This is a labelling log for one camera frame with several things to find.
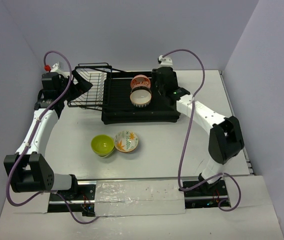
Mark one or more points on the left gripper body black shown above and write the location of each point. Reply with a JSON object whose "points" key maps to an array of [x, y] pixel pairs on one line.
{"points": [[75, 81]]}

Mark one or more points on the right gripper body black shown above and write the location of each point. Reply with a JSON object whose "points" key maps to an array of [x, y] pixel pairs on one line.
{"points": [[154, 86]]}

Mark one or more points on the orange floral bowl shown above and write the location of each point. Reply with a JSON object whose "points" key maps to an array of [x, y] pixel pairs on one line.
{"points": [[140, 81]]}

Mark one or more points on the white bowl pink rim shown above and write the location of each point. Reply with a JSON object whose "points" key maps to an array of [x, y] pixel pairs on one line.
{"points": [[140, 98]]}

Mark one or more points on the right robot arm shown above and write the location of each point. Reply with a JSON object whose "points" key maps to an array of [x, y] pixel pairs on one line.
{"points": [[225, 139]]}

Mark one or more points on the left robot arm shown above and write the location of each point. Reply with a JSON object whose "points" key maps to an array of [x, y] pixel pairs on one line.
{"points": [[27, 169]]}

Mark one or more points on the black dish rack tray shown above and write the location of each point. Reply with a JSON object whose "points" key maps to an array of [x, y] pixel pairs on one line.
{"points": [[118, 108]]}

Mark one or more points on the green bowl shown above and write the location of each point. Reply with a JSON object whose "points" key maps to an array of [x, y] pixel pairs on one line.
{"points": [[102, 145]]}

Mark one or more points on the leaf pattern white bowl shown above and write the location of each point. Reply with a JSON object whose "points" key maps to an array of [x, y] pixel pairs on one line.
{"points": [[126, 141]]}

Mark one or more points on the white taped sheet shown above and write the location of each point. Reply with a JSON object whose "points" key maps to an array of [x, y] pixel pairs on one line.
{"points": [[138, 198]]}

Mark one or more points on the black wire plate rack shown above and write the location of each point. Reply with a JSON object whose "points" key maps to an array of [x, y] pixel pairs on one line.
{"points": [[95, 73]]}

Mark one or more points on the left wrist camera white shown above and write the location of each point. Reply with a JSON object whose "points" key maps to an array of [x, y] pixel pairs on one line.
{"points": [[56, 68]]}

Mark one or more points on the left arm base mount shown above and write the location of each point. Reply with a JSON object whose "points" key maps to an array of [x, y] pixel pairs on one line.
{"points": [[83, 201]]}

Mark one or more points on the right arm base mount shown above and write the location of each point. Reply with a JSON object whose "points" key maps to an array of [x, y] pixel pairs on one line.
{"points": [[204, 197]]}

